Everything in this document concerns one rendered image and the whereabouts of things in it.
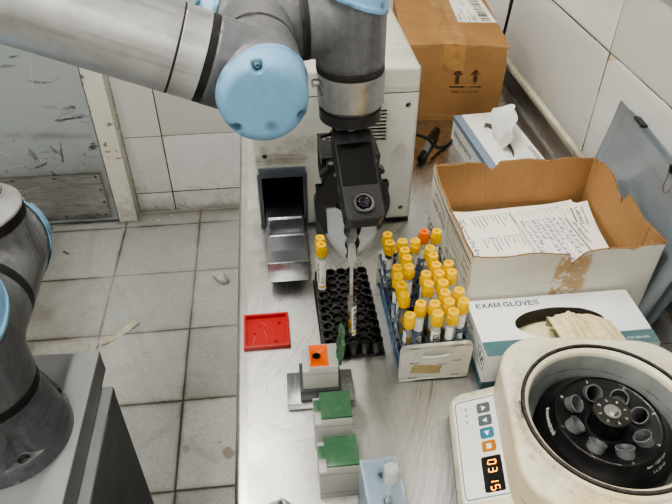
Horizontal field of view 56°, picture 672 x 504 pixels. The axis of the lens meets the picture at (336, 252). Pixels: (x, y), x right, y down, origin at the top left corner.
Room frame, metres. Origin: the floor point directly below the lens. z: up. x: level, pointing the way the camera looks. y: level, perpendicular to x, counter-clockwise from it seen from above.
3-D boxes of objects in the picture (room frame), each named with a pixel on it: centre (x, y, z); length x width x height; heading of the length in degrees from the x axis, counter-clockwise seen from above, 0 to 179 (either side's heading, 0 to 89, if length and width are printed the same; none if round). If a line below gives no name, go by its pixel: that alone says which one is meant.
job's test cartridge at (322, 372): (0.55, 0.02, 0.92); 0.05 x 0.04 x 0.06; 95
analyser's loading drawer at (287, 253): (0.86, 0.09, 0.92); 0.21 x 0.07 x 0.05; 6
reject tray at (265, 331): (0.66, 0.10, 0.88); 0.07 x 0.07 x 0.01; 6
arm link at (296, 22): (0.63, 0.08, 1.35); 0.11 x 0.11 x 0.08; 9
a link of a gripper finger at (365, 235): (0.67, -0.04, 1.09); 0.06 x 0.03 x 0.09; 7
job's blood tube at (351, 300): (0.64, -0.02, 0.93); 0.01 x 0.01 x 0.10
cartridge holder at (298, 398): (0.55, 0.02, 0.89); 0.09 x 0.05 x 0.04; 95
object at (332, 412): (0.48, 0.00, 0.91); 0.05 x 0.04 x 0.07; 96
